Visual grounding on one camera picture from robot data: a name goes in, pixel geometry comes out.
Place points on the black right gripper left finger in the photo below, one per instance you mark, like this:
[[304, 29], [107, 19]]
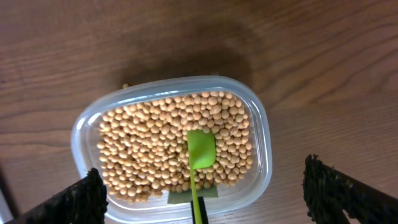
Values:
[[84, 202]]

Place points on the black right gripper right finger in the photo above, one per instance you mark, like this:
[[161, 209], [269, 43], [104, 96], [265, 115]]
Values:
[[334, 197]]

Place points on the green plastic measuring scoop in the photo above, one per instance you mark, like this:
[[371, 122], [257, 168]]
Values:
[[202, 154]]

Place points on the pile of soybeans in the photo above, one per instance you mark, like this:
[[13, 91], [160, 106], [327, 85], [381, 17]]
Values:
[[143, 147]]

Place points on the clear plastic container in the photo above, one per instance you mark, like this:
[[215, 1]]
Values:
[[85, 136]]

